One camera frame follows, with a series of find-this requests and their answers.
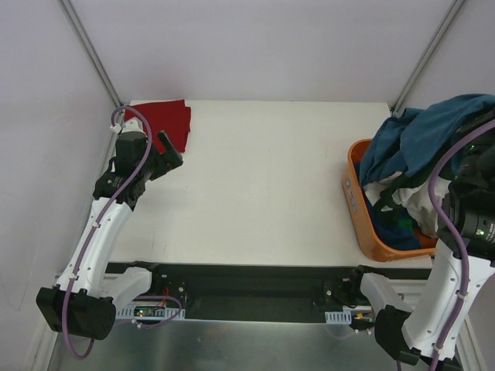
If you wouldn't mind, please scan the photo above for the royal blue t shirt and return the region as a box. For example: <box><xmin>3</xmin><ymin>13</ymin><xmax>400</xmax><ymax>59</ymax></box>
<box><xmin>367</xmin><ymin>202</ymin><xmax>421</xmax><ymax>251</ymax></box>

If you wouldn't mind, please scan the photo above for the orange plastic basket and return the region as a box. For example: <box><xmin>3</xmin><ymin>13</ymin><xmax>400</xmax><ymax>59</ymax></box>
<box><xmin>341</xmin><ymin>139</ymin><xmax>437</xmax><ymax>263</ymax></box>

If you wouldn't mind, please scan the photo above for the folded red t shirt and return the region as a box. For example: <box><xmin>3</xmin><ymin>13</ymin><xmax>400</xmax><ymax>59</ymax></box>
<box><xmin>133</xmin><ymin>100</ymin><xmax>191</xmax><ymax>154</ymax></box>

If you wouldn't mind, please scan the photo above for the dark green t shirt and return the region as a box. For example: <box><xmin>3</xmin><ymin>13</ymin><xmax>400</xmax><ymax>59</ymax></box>
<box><xmin>374</xmin><ymin>174</ymin><xmax>419</xmax><ymax>233</ymax></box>

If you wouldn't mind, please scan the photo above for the white cable duct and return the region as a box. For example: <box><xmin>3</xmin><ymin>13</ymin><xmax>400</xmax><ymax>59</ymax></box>
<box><xmin>115</xmin><ymin>305</ymin><xmax>186</xmax><ymax>322</ymax></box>
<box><xmin>325</xmin><ymin>310</ymin><xmax>353</xmax><ymax>325</ymax></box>

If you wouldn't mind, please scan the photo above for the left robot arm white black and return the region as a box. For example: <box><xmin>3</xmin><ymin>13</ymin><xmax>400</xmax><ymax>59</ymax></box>
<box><xmin>36</xmin><ymin>117</ymin><xmax>183</xmax><ymax>340</ymax></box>

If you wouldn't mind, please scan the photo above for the left aluminium frame post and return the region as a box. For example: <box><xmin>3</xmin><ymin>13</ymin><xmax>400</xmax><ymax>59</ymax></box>
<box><xmin>57</xmin><ymin>0</ymin><xmax>122</xmax><ymax>107</ymax></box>

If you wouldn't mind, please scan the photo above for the left white cable duct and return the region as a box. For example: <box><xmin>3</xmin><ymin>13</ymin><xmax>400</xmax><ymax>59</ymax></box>
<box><xmin>115</xmin><ymin>305</ymin><xmax>186</xmax><ymax>322</ymax></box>

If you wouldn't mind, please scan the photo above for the white t shirt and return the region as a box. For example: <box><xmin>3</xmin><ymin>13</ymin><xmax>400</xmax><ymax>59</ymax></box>
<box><xmin>359</xmin><ymin>172</ymin><xmax>439</xmax><ymax>237</ymax></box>

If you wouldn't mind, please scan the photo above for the aluminium frame post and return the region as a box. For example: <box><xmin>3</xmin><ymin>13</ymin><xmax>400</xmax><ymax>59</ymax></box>
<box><xmin>389</xmin><ymin>0</ymin><xmax>469</xmax><ymax>113</ymax></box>
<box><xmin>57</xmin><ymin>0</ymin><xmax>122</xmax><ymax>107</ymax></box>

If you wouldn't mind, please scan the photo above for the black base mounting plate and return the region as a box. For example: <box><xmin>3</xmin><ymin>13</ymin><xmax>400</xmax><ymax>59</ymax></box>
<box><xmin>146</xmin><ymin>262</ymin><xmax>387</xmax><ymax>321</ymax></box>

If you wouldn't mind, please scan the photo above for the right aluminium frame post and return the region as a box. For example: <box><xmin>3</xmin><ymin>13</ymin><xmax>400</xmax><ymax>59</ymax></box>
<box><xmin>389</xmin><ymin>0</ymin><xmax>469</xmax><ymax>113</ymax></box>

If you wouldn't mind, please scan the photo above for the teal blue t shirt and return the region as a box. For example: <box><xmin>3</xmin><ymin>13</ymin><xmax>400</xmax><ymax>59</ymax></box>
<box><xmin>359</xmin><ymin>94</ymin><xmax>494</xmax><ymax>187</ymax></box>

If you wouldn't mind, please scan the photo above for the right white cable duct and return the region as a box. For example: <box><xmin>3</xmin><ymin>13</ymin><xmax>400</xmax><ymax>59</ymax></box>
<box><xmin>325</xmin><ymin>310</ymin><xmax>353</xmax><ymax>325</ymax></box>

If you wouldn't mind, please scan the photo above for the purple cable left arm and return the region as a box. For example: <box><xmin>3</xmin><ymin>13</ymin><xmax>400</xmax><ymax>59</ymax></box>
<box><xmin>63</xmin><ymin>105</ymin><xmax>153</xmax><ymax>360</ymax></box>

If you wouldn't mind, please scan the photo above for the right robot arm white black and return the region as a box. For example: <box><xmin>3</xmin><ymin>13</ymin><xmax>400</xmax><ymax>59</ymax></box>
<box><xmin>348</xmin><ymin>121</ymin><xmax>494</xmax><ymax>370</ymax></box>

